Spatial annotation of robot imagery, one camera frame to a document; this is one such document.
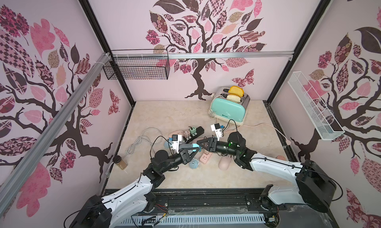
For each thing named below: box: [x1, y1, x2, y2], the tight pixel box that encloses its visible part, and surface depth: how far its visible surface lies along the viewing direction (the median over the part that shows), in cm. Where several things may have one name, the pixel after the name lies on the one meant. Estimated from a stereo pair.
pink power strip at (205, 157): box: [199, 152, 213, 165], surface depth 89 cm
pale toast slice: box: [226, 94, 242, 103], surface depth 98 cm
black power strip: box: [183, 126, 205, 144], surface depth 100 cm
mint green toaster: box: [209, 86, 251, 125], surface depth 101 cm
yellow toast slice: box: [228, 85, 245, 98], surface depth 102 cm
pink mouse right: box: [218, 155, 233, 171], surface depth 87 cm
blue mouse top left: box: [163, 140, 174, 150], surface depth 69 cm
